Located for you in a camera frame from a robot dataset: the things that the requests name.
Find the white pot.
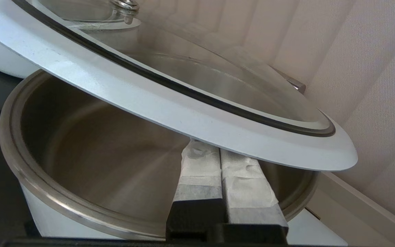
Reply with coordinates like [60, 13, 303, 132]
[0, 69, 349, 247]
[0, 27, 41, 79]

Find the steel lid hinge bracket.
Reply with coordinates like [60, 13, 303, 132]
[275, 68, 307, 94]

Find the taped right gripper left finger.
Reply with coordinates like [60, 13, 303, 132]
[166, 139, 226, 241]

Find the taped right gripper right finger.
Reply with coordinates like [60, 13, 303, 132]
[220, 149, 289, 245]

